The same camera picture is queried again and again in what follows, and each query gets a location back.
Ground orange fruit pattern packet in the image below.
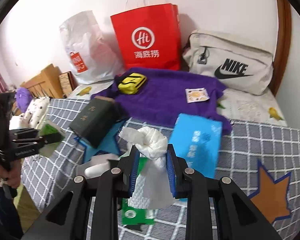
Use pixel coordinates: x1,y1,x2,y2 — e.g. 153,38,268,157
185,88,210,103

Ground wooden headboard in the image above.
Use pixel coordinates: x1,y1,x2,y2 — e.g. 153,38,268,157
20,64,64,99

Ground white Miniso plastic bag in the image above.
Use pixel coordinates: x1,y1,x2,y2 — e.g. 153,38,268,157
59,11,123,85

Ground person's left hand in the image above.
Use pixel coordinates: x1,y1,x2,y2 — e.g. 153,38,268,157
0,159,21,189

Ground beige Nike bag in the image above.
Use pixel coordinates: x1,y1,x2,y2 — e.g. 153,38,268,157
183,30,273,95

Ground dark green tea tin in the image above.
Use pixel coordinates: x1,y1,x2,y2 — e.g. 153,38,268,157
69,96,120,148

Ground purple towel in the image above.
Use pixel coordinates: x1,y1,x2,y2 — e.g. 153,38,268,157
91,67,232,135

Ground red Haidilao paper bag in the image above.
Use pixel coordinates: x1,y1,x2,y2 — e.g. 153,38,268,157
110,0,181,70

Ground blue tissue pack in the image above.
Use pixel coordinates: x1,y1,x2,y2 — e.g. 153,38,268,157
169,114,222,178

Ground light green wipes pack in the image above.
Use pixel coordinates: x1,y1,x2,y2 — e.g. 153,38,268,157
39,121,65,137

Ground small patterned box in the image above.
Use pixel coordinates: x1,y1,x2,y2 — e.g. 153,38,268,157
58,72,77,98

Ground purple plush toy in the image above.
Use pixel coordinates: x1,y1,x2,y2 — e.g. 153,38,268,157
15,87,33,113

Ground white spotted pillow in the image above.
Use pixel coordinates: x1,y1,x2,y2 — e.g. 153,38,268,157
20,96,50,129

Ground white gloves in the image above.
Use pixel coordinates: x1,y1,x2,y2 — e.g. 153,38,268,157
83,153,119,179

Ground yellow Adidas pouch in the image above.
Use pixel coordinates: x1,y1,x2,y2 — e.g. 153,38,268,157
118,73,147,95

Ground green snack packet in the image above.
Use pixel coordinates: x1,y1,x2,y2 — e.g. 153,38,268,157
121,157,154,230

